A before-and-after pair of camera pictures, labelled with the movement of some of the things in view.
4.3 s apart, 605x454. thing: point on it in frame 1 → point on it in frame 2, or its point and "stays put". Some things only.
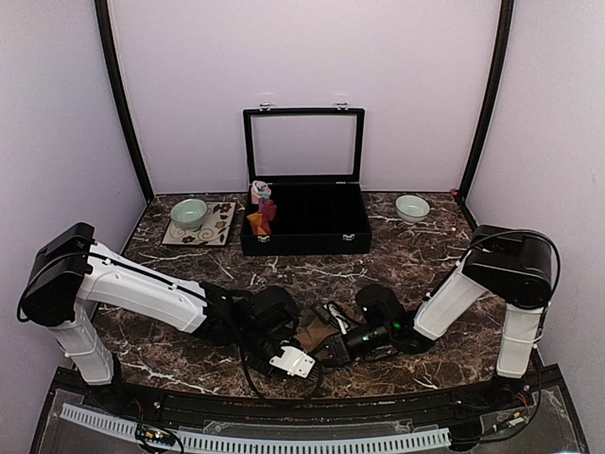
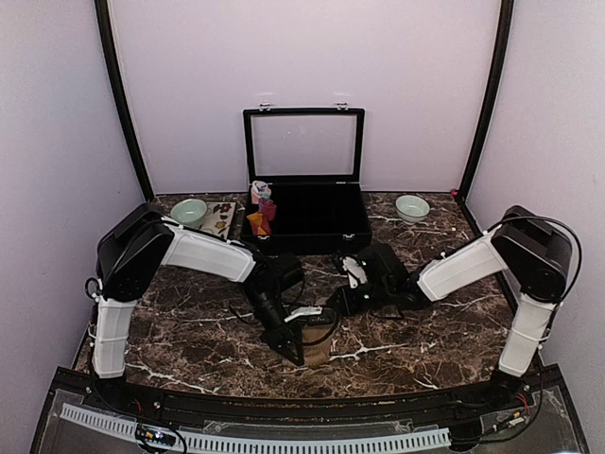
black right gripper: [342, 354] → [348, 306]
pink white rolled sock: [260, 190] stays put
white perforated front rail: [193, 443] stays put
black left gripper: [278, 371] → [288, 332]
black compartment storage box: [312, 158] stays put
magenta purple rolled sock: [267, 207] stays put
